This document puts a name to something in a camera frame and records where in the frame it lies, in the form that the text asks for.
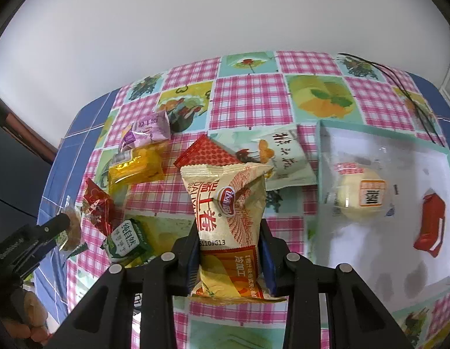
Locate pale green illustrated snack packet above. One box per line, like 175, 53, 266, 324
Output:
236, 124, 317, 191

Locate red cartoon snack packet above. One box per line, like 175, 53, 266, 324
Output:
82, 178, 115, 236

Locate green white biscuit packet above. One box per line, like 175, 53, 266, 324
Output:
101, 218, 154, 266

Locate yellow cake clear wrapper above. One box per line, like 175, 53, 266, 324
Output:
108, 140, 169, 195

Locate pink checkered picture tablecloth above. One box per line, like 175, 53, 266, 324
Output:
64, 50, 450, 349

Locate small red candy packet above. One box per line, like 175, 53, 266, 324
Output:
413, 192, 446, 258

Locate human hand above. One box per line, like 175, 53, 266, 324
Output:
1, 288, 51, 348

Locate black cable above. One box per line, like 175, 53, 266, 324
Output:
337, 52, 447, 148

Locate round cookie green-edged wrapper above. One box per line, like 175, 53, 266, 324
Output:
55, 195, 88, 261

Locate red dotted wafer packet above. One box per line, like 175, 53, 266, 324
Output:
174, 135, 241, 169

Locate blue plaid cloth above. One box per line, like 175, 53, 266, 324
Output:
33, 89, 118, 323

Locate cream bun in tray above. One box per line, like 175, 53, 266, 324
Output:
327, 160, 391, 223

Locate white tray with teal rim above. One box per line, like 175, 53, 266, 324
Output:
315, 120, 450, 311

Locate brown wooden door frame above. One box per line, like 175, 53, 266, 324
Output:
0, 99, 57, 164

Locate beige orange cake roll packet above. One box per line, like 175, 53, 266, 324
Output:
181, 162, 279, 305

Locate purple pink snack packet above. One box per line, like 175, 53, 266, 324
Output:
118, 110, 171, 152

